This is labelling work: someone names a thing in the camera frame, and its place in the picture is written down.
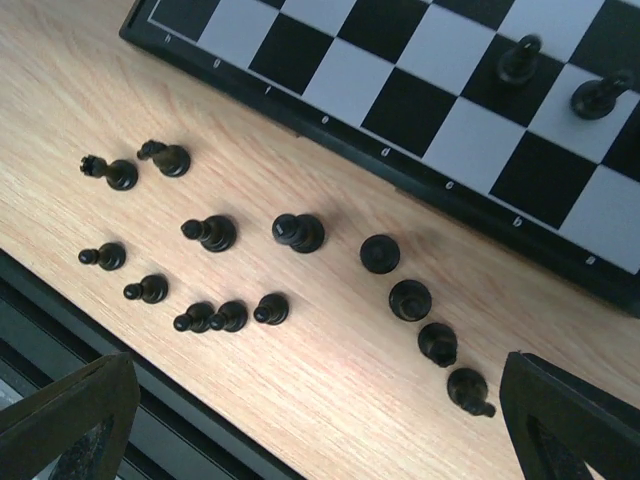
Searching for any black aluminium front rail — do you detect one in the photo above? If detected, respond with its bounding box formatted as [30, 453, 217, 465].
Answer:
[1, 254, 296, 479]

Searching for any black pawn a-file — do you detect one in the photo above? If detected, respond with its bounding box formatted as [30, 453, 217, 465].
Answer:
[570, 70, 635, 120]

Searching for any black and silver chessboard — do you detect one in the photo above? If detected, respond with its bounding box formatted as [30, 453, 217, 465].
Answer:
[119, 0, 639, 315]

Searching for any black knight cluster right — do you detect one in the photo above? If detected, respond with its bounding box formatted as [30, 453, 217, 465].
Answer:
[417, 322, 458, 368]

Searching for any black piece cluster middle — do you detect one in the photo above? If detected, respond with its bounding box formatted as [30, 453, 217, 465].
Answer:
[389, 279, 432, 322]

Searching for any black pawn e-file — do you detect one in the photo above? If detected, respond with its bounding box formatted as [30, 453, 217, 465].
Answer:
[253, 293, 289, 326]

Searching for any black pawn b-file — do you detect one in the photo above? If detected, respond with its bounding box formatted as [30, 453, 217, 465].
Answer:
[496, 34, 542, 87]

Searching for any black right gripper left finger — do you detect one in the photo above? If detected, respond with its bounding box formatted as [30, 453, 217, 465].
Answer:
[1, 353, 140, 479]

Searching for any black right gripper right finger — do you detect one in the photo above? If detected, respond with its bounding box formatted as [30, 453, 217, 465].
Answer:
[501, 352, 639, 479]

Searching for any black pawn bottom edge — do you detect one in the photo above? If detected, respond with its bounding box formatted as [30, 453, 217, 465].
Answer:
[173, 302, 214, 333]

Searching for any black pawn d-file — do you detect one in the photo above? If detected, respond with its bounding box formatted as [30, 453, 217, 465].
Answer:
[208, 301, 248, 333]

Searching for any black chess piece lying left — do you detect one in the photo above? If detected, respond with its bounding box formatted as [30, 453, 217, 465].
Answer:
[136, 140, 191, 177]

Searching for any black king piece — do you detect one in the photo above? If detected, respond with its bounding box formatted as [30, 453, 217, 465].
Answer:
[272, 213, 325, 254]

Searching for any black pawn c-file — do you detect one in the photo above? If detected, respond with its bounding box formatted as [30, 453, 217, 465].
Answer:
[447, 368, 496, 418]

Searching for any black chess piece front row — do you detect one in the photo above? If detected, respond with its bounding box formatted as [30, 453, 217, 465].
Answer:
[181, 215, 237, 253]

